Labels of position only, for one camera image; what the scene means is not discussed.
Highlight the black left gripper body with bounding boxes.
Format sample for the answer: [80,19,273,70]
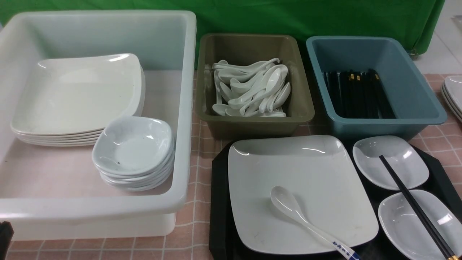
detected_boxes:
[0,221,14,260]

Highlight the white ceramic soup spoon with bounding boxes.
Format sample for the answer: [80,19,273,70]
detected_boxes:
[270,186,360,260]

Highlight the large white square plate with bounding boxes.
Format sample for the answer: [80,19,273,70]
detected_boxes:
[228,135,379,255]

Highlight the blue plastic bin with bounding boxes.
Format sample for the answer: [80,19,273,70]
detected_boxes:
[306,36,447,140]

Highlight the small white dish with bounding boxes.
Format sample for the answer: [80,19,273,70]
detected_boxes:
[352,135,430,191]
[378,190,462,260]

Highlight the black chopstick gold tip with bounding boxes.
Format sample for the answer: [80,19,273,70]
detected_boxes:
[379,155,459,260]

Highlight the large white plastic tub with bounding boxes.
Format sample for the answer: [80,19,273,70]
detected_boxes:
[1,10,196,241]

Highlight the stack of white square plates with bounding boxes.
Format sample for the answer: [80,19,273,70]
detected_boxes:
[10,53,145,147]

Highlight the stack of small white dishes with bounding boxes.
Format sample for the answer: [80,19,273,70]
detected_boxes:
[91,116,175,191]

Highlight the pink checkered tablecloth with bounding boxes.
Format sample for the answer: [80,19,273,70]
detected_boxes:
[1,74,461,260]

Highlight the olive green plastic bin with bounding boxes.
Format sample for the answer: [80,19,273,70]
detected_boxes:
[195,34,315,140]

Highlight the pile of white soup spoons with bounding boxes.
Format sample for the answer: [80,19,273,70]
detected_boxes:
[208,58,292,117]

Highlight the bundle of black chopsticks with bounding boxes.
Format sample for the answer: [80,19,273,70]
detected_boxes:
[322,69,396,119]

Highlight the black serving tray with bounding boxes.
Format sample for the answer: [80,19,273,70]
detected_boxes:
[209,144,462,260]

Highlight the green backdrop cloth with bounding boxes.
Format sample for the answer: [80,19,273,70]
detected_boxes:
[1,0,444,55]

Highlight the white plates at right edge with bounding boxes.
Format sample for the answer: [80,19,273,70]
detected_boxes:
[441,75,462,123]

